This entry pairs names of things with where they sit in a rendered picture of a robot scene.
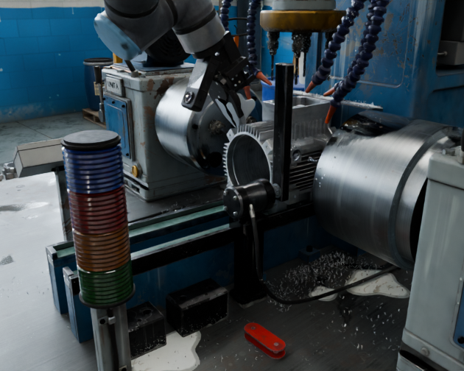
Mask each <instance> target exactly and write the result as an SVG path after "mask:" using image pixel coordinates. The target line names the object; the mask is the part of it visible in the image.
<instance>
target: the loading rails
mask: <svg viewBox="0 0 464 371"><path fill-rule="evenodd" d="M300 203H301V205H300ZM300 203H297V202H296V203H294V204H291V205H292V206H291V205H288V206H287V207H288V208H287V209H285V210H282V211H278V212H275V213H270V212H269V211H263V214H264V213H265V212H266V213H265V214H267V215H266V216H268V217H269V229H267V230H264V260H263V279H264V281H265V280H266V276H267V273H266V272H265V270H268V269H271V268H273V267H275V266H278V265H281V264H284V263H286V262H288V261H291V260H293V259H296V258H299V259H301V260H303V261H305V262H306V263H309V262H312V261H315V259H319V258H320V251H319V249H322V248H324V247H327V246H329V245H331V234H330V233H328V232H327V231H325V230H324V229H323V227H322V226H321V225H320V223H319V222H318V220H317V217H316V214H315V211H314V204H313V201H311V202H307V203H305V202H302V201H300ZM293 205H294V207H293ZM259 212H260V213H262V211H259ZM265 214H264V215H265ZM229 216H230V215H229V214H228V213H227V211H225V210H224V203H223V198H222V199H218V200H214V201H211V202H207V203H203V204H200V205H195V206H192V207H189V208H184V209H181V210H179V211H173V212H170V213H165V214H162V215H160V216H154V217H151V218H148V219H143V220H141V221H137V222H132V223H130V224H128V228H129V237H130V253H131V261H132V262H131V264H132V272H133V282H134V284H135V286H136V293H135V294H134V296H133V298H131V299H130V300H129V301H128V302H126V309H129V308H132V307H133V306H136V305H139V304H142V303H145V302H147V301H150V302H151V303H152V304H153V305H154V306H155V307H156V308H157V309H158V310H159V311H160V312H161V311H164V310H166V296H167V295H168V294H169V293H171V292H174V291H177V290H179V289H183V288H186V287H187V286H190V285H193V284H195V283H198V282H200V281H203V280H206V279H209V278H212V279H213V280H215V281H216V282H217V283H218V284H219V285H221V286H222V287H224V286H227V285H230V284H232V283H234V230H232V229H230V228H229ZM45 248H46V257H47V261H48V267H49V276H50V281H51V286H52V294H53V300H54V305H55V306H56V308H57V310H58V311H59V312H60V314H64V313H67V312H69V317H70V323H71V332H72V333H73V334H74V336H75V337H76V339H77V341H78V342H79V343H82V342H85V341H87V340H89V339H92V338H94V332H93V325H92V319H91V308H89V307H87V306H85V305H83V304H82V303H81V302H80V298H79V293H80V282H79V278H78V270H77V260H76V255H75V249H74V248H75V247H74V239H69V240H66V241H62V242H58V243H56V244H50V245H47V246H45Z"/></svg>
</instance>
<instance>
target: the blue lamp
mask: <svg viewBox="0 0 464 371"><path fill-rule="evenodd" d="M121 145H122V143H121V141H120V142H118V144H117V145H115V146H113V147H111V148H107V149H101V150H95V151H74V150H70V149H67V148H65V147H64V146H62V147H61V148H62V150H63V151H62V153H63V159H64V161H63V163H64V165H65V166H64V169H65V174H66V183H67V186H66V187H67V189H68V190H70V191H73V192H75V193H78V194H100V193H105V192H108V191H112V190H115V189H117V188H119V187H120V186H122V185H123V184H124V175H123V174H124V170H123V168H124V167H123V165H122V164H123V161H122V158H123V157H122V147H121Z"/></svg>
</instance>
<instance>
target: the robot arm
mask: <svg viewBox="0 0 464 371"><path fill-rule="evenodd" d="M104 5H105V11H104V12H102V13H101V14H100V13H99V14H98V15H97V17H96V18H95V19H94V28H95V30H96V32H97V34H98V36H99V37H100V39H101V40H102V42H103V43H104V44H105V45H106V46H107V47H108V48H109V49H110V50H111V51H112V52H113V53H114V54H115V55H116V56H118V57H120V58H121V59H123V60H132V59H133V58H135V57H137V56H138V55H139V54H142V52H143V51H144V50H145V49H147V48H148V47H149V46H151V45H152V44H153V43H154V42H156V40H157V39H159V38H160V37H161V36H163V35H164V34H165V33H166V32H168V31H169V30H170V29H171V28H172V29H173V31H174V33H175V34H176V35H177V38H178V40H179V41H180V43H181V45H182V47H183V49H184V51H185V52H186V53H189V54H192V56H193V58H194V59H197V61H196V63H195V66H194V69H193V72H192V74H191V77H190V80H189V83H188V85H187V88H186V91H185V93H184V96H183V99H182V102H181V103H180V104H181V106H182V107H184V108H186V109H188V110H192V111H195V112H200V111H202V109H203V105H204V103H205V100H206V97H207V95H208V93H209V95H210V97H211V99H212V101H213V102H214V104H215V105H216V106H217V107H218V108H219V110H220V111H221V113H223V114H224V116H225V117H226V119H227V120H229V122H230V123H232V125H233V126H234V127H237V128H238V126H239V125H243V124H246V119H247V117H248V116H249V115H250V113H251V112H252V111H253V109H254V107H255V106H256V103H255V101H254V99H248V100H245V98H244V97H243V96H242V95H241V94H240V93H236V92H237V91H238V90H241V89H243V87H245V86H246V85H249V84H250V83H251V82H252V81H254V79H256V76H255V74H254V73H253V70H252V68H251V66H250V64H249V62H248V59H247V58H246V57H242V56H241V54H240V52H239V50H238V48H237V46H236V43H235V41H234V39H233V37H232V34H231V32H230V31H225V28H224V26H223V25H222V22H221V20H220V18H219V16H218V14H217V11H216V10H215V8H214V6H213V4H212V2H211V0H104ZM239 61H240V62H239ZM246 65H248V67H249V69H250V71H251V74H252V75H251V76H250V75H249V73H248V72H246V71H244V67H245V66H246ZM249 76H250V77H249Z"/></svg>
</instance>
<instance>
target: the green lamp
mask: <svg viewBox="0 0 464 371"><path fill-rule="evenodd" d="M131 262H132V261H131V257H130V260H129V261H128V262H127V263H125V264H124V265H122V266H120V267H118V268H116V269H112V270H108V271H104V272H92V271H88V270H85V269H82V268H80V267H79V266H78V265H77V270H78V278H79V282H80V294H81V296H82V299H84V301H86V302H87V303H90V304H92V305H111V304H114V303H118V302H120V301H123V300H124V299H126V298H127V297H129V296H130V295H131V293H132V291H133V272H132V264H131Z"/></svg>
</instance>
